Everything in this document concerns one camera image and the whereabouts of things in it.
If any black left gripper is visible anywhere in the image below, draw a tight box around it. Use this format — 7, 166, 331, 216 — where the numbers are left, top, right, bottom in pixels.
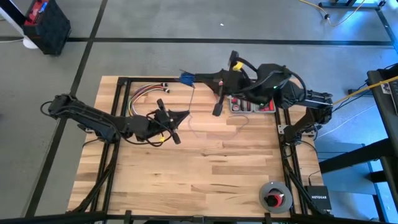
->
145, 98, 191, 145

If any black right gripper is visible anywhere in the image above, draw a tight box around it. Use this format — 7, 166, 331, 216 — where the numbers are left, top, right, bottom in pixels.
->
192, 50, 251, 117

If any black cable spool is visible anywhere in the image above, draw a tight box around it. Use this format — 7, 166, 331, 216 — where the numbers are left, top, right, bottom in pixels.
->
179, 70, 197, 88

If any grey tool case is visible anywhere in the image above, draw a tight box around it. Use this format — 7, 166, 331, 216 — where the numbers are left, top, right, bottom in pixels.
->
229, 95, 277, 114

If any black floor stand base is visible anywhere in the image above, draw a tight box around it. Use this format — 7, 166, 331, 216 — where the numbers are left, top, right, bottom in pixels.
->
317, 0, 386, 10

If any black box with red top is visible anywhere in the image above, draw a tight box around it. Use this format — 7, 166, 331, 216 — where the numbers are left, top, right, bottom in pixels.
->
21, 0, 72, 56

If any white tower device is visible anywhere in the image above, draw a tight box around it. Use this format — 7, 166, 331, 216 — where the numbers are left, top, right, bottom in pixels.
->
0, 0, 39, 50

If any black desk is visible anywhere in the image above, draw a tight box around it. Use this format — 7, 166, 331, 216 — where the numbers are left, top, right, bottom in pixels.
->
318, 62, 398, 218

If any white cable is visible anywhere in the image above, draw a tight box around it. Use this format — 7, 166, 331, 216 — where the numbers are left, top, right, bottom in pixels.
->
136, 85, 170, 116

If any thin grey wire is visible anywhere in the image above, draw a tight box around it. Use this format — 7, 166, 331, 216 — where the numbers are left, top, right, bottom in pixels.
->
187, 114, 250, 141

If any bundle of coloured cables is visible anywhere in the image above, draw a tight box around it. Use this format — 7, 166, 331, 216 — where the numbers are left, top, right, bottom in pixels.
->
129, 83, 167, 116

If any black aluminium table frame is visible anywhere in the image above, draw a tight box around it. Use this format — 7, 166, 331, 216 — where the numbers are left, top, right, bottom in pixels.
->
67, 77, 335, 224

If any grey duct tape roll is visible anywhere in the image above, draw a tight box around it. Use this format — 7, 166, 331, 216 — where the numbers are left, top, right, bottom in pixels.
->
258, 180, 293, 214

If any red wire coil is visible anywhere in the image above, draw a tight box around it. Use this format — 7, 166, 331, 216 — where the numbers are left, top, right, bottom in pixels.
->
264, 190, 285, 208

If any yellow floor cord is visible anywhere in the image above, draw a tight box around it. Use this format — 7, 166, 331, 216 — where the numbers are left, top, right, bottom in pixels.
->
298, 0, 365, 27

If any black Netgear network switch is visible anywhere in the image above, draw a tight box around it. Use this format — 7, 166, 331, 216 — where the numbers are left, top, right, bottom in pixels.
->
303, 185, 332, 211

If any yellow hanging cord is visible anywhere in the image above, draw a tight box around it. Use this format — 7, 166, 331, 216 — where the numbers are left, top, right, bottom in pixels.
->
331, 74, 398, 106

